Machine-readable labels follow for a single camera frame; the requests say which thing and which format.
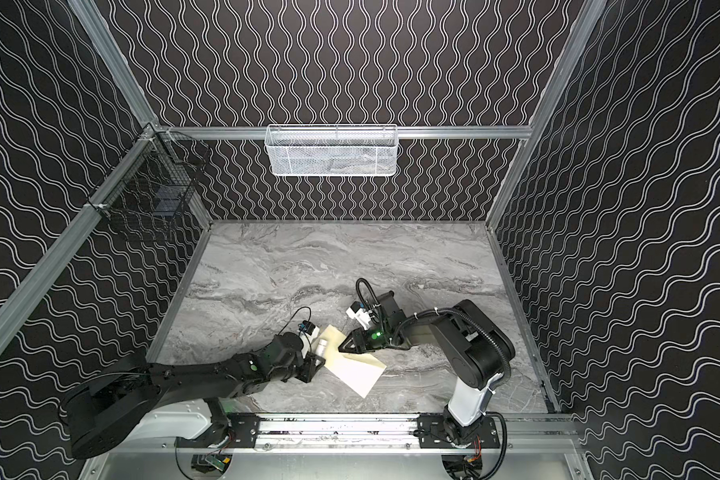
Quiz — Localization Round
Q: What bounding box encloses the cream envelope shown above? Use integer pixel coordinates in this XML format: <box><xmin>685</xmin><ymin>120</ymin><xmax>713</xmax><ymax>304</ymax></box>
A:
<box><xmin>318</xmin><ymin>325</ymin><xmax>386</xmax><ymax>398</ymax></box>

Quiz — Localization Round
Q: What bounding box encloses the white glue stick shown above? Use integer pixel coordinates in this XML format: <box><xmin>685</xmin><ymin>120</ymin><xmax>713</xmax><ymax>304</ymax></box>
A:
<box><xmin>315</xmin><ymin>338</ymin><xmax>328</xmax><ymax>358</ymax></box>

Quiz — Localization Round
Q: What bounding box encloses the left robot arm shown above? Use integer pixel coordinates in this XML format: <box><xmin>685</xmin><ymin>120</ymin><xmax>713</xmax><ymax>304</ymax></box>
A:
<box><xmin>58</xmin><ymin>332</ymin><xmax>325</xmax><ymax>459</ymax></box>

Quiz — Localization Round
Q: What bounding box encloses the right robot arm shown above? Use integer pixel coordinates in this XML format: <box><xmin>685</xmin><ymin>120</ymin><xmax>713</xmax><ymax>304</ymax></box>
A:
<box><xmin>338</xmin><ymin>291</ymin><xmax>516</xmax><ymax>445</ymax></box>

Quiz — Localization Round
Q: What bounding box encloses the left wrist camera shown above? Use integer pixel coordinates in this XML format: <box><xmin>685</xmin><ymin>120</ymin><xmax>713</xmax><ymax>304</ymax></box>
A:
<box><xmin>298</xmin><ymin>320</ymin><xmax>320</xmax><ymax>356</ymax></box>

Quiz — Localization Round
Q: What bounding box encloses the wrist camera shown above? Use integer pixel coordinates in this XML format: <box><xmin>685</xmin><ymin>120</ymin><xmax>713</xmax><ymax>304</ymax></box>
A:
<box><xmin>298</xmin><ymin>320</ymin><xmax>320</xmax><ymax>356</ymax></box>
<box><xmin>346</xmin><ymin>301</ymin><xmax>377</xmax><ymax>330</ymax></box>

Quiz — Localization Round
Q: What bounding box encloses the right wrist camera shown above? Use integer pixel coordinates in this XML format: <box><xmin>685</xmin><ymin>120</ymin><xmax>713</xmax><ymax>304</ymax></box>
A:
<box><xmin>346</xmin><ymin>301</ymin><xmax>377</xmax><ymax>330</ymax></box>

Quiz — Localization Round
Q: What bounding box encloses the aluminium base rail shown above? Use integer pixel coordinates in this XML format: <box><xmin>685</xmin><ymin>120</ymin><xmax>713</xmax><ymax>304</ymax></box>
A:
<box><xmin>113</xmin><ymin>413</ymin><xmax>578</xmax><ymax>455</ymax></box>

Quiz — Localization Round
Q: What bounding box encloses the white wire mesh basket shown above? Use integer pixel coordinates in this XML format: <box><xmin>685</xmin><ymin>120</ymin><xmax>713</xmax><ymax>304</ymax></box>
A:
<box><xmin>264</xmin><ymin>124</ymin><xmax>400</xmax><ymax>177</ymax></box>

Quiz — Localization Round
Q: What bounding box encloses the black wire basket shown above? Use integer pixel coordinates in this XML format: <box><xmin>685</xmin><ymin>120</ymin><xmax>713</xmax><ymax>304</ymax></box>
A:
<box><xmin>97</xmin><ymin>132</ymin><xmax>210</xmax><ymax>244</ymax></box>

